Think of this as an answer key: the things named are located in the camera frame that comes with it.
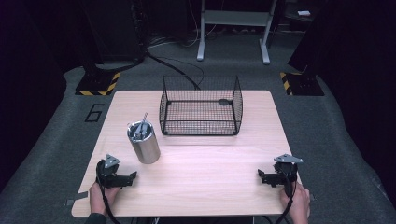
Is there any person's right hand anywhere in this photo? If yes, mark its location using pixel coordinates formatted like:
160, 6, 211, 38
278, 181, 312, 224

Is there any grey metal tool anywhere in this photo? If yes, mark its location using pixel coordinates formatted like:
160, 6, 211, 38
134, 122, 151, 140

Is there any stainless steel cup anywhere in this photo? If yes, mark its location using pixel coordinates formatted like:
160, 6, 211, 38
126, 119, 162, 165

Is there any black yellow striped base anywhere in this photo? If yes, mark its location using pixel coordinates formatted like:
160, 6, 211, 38
278, 71, 325, 97
75, 71, 122, 97

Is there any black floor cable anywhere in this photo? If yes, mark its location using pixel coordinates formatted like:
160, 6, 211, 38
145, 49, 205, 91

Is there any white metal stand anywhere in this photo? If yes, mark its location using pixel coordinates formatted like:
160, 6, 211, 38
196, 0, 278, 65

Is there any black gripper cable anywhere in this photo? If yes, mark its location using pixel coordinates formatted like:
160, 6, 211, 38
96, 176, 123, 224
274, 164, 297, 224

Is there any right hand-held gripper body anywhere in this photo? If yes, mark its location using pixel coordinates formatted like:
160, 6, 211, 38
273, 153, 304, 198

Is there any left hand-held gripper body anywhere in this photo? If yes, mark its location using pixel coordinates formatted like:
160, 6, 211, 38
95, 153, 129, 189

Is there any grey tape strip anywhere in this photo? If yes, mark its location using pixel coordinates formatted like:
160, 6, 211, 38
64, 190, 90, 207

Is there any person's left hand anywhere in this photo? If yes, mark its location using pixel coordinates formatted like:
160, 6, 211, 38
89, 181, 120, 217

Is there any black wire basket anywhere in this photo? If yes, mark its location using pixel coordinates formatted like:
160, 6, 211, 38
159, 75, 244, 136

